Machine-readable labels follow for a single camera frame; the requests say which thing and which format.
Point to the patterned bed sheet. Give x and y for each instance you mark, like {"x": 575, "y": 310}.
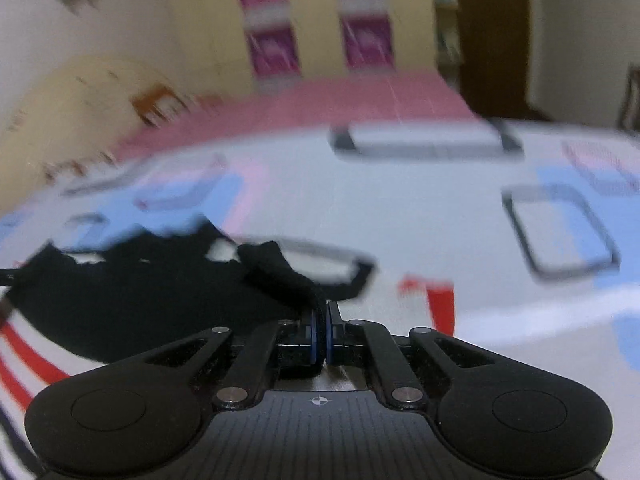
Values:
{"x": 425, "y": 210}

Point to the cream wardrobe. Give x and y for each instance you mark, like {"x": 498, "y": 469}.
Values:
{"x": 315, "y": 45}

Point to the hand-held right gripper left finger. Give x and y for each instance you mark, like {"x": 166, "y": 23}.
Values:
{"x": 314, "y": 332}

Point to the cream rounded headboard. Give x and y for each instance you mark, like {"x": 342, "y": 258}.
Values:
{"x": 75, "y": 110}

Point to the brown patterned cushion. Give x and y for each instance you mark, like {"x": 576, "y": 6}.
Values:
{"x": 157, "y": 105}

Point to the dark wooden chair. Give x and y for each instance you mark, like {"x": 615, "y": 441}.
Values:
{"x": 632, "y": 95}

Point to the pink bed sheet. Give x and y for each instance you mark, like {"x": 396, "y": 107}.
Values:
{"x": 325, "y": 105}

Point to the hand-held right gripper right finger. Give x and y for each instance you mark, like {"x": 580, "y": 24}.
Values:
{"x": 331, "y": 332}

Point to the brown wooden door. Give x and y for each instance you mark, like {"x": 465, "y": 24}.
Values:
{"x": 492, "y": 35}

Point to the striped knit sweater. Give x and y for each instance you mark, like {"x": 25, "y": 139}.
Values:
{"x": 150, "y": 300}

